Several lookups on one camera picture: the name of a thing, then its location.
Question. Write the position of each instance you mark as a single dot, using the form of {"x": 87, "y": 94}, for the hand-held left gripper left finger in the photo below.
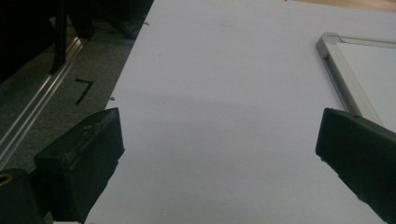
{"x": 84, "y": 168}

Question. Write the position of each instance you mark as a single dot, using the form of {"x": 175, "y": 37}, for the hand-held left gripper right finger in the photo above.
{"x": 361, "y": 155}

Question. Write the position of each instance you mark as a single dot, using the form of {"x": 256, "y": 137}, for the black tape floor mark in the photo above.
{"x": 84, "y": 90}

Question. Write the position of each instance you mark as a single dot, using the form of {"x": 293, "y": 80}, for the metal-framed whiteboard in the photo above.
{"x": 367, "y": 68}

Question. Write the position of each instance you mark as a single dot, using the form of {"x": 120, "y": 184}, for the black metal stand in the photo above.
{"x": 59, "y": 40}

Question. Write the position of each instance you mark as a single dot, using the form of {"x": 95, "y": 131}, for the wooden table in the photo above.
{"x": 358, "y": 3}

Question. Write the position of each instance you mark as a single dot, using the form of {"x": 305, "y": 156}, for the aluminium floor rail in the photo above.
{"x": 37, "y": 109}

